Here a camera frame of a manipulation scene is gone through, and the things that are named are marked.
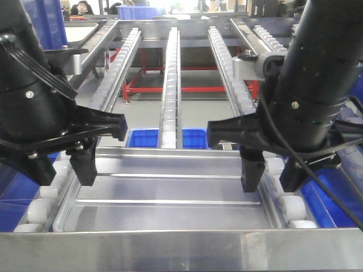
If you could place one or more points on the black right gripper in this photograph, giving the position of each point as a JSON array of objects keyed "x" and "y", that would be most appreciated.
[{"x": 286, "y": 125}]

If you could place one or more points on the far right roller track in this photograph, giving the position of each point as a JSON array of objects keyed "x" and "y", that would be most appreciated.
[{"x": 269, "y": 40}]

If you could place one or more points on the blue bin below centre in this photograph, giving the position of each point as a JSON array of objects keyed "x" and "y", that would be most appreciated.
[{"x": 193, "y": 138}]

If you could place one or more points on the blue bin below left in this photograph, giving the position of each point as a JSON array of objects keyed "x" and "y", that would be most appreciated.
[{"x": 25, "y": 205}]

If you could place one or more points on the left white roller track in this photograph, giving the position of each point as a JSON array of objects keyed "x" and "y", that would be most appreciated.
[{"x": 103, "y": 100}]

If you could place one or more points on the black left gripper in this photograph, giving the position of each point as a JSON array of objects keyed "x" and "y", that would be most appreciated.
[{"x": 36, "y": 120}]

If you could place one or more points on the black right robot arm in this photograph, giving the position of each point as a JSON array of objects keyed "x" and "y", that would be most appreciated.
[{"x": 303, "y": 95}]

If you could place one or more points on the person in background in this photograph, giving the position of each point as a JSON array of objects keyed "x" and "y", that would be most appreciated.
[{"x": 81, "y": 8}]

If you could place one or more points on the stainless steel rack frame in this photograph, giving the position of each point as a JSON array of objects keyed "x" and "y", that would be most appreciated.
[{"x": 325, "y": 249}]

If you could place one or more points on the middle white roller track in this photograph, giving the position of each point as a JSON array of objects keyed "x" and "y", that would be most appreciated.
[{"x": 169, "y": 126}]

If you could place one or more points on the blue bin below right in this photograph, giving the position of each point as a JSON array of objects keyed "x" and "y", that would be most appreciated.
[{"x": 324, "y": 210}]

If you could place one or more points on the red metal cart frame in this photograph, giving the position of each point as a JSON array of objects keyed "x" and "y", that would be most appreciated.
[{"x": 199, "y": 72}]

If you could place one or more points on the silver metal tray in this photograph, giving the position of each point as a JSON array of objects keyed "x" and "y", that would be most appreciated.
[{"x": 151, "y": 189}]

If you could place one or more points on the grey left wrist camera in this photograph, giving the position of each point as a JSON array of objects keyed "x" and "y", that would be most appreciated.
[{"x": 75, "y": 61}]

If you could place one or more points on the blue bin below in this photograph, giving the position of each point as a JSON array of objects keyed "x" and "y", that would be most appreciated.
[
  {"x": 25, "y": 205},
  {"x": 324, "y": 210},
  {"x": 193, "y": 138}
]

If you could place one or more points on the large blue bin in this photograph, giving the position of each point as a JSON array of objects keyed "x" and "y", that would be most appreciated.
[
  {"x": 48, "y": 22},
  {"x": 355, "y": 94}
]

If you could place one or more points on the white roller track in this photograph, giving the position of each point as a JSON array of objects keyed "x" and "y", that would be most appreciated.
[
  {"x": 283, "y": 210},
  {"x": 169, "y": 126},
  {"x": 103, "y": 100}
]

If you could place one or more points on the large blue bin upper right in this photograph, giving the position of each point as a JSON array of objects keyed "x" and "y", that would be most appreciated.
[{"x": 355, "y": 94}]

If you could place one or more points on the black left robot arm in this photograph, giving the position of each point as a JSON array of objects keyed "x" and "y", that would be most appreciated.
[{"x": 23, "y": 60}]

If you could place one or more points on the blue bin in background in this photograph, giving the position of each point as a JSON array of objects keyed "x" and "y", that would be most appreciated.
[{"x": 137, "y": 12}]

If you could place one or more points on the large blue bin upper left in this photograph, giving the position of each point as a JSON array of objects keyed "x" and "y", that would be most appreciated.
[{"x": 48, "y": 22}]

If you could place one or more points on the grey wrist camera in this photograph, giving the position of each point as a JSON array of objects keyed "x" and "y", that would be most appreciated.
[
  {"x": 256, "y": 67},
  {"x": 75, "y": 61}
]

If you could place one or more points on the right white roller track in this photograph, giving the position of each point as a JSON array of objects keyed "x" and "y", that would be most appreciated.
[{"x": 283, "y": 210}]

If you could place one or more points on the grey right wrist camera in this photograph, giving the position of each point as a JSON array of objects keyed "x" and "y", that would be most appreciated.
[{"x": 256, "y": 67}]

